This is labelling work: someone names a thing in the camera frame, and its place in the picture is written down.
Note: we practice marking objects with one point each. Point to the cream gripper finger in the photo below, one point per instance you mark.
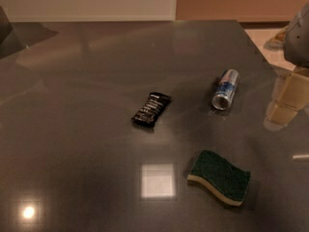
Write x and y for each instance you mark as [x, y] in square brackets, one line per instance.
[290, 94]

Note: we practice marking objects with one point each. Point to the black rxbar chocolate wrapper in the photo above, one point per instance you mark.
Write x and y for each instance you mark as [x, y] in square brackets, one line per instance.
[148, 114]

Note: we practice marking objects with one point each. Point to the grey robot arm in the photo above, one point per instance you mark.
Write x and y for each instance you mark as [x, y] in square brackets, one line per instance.
[295, 41]

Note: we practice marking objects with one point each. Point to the silver blue redbull can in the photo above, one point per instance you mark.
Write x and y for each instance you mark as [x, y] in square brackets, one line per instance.
[225, 90]

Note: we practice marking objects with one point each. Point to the green yellow sponge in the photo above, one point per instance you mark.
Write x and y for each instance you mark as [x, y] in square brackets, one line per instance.
[225, 181]

